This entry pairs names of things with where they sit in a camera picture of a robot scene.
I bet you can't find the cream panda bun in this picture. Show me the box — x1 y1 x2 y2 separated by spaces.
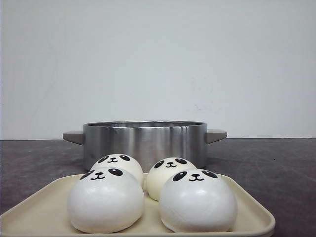
146 157 196 201
90 154 144 186

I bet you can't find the white panda bun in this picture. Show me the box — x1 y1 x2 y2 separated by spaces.
158 168 237 232
67 166 145 233

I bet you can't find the stainless steel steamer pot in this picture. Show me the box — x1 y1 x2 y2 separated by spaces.
63 121 227 172

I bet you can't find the cream plastic tray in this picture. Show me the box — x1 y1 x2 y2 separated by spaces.
0 175 276 237

